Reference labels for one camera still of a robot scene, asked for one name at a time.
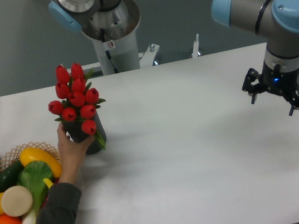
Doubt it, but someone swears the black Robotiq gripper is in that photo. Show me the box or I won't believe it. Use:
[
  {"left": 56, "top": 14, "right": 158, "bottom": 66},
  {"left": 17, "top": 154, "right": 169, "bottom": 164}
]
[{"left": 242, "top": 63, "right": 299, "bottom": 116}]

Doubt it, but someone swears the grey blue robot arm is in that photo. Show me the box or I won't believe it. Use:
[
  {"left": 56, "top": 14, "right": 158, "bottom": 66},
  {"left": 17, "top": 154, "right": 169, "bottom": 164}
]
[{"left": 48, "top": 0, "right": 299, "bottom": 110}]

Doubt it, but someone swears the white metal bracket right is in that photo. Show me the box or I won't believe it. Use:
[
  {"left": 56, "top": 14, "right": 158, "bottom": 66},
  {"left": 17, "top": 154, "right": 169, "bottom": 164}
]
[{"left": 138, "top": 43, "right": 160, "bottom": 69}]

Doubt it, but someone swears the green bok choy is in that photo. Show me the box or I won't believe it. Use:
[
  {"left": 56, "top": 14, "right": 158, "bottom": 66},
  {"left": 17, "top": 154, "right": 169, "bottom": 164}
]
[{"left": 17, "top": 161, "right": 53, "bottom": 224}]

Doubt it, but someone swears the green cucumber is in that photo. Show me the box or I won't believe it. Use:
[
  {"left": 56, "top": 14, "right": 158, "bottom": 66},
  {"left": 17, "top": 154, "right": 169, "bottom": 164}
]
[{"left": 0, "top": 160, "right": 24, "bottom": 193}]

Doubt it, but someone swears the person's bare hand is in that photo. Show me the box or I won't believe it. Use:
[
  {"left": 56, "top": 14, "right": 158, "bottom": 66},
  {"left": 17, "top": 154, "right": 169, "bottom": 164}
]
[{"left": 57, "top": 123, "right": 94, "bottom": 185}]

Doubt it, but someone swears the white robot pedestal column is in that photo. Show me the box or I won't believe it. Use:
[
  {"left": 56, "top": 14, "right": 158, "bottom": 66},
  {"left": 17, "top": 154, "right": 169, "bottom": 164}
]
[{"left": 82, "top": 0, "right": 140, "bottom": 76}]

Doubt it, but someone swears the black cable on pedestal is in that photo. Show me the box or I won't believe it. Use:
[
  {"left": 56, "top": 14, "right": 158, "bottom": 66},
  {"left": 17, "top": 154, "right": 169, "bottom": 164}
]
[{"left": 99, "top": 26, "right": 119, "bottom": 75}]

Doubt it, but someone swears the beige round disc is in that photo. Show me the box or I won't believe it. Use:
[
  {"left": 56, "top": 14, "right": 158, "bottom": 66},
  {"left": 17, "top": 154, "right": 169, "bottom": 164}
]
[{"left": 1, "top": 186, "right": 33, "bottom": 217}]

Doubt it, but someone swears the red tulip bouquet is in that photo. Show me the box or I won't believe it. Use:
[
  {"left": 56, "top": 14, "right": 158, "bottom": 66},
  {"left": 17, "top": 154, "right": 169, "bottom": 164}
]
[{"left": 48, "top": 63, "right": 106, "bottom": 136}]

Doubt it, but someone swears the dark grey ribbed vase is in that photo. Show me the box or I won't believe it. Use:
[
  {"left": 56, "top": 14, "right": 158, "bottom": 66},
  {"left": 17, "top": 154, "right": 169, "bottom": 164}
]
[{"left": 62, "top": 113, "right": 107, "bottom": 155}]

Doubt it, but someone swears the yellow squash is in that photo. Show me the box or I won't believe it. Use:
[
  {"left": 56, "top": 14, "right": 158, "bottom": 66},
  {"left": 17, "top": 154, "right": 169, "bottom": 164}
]
[{"left": 19, "top": 147, "right": 62, "bottom": 179}]

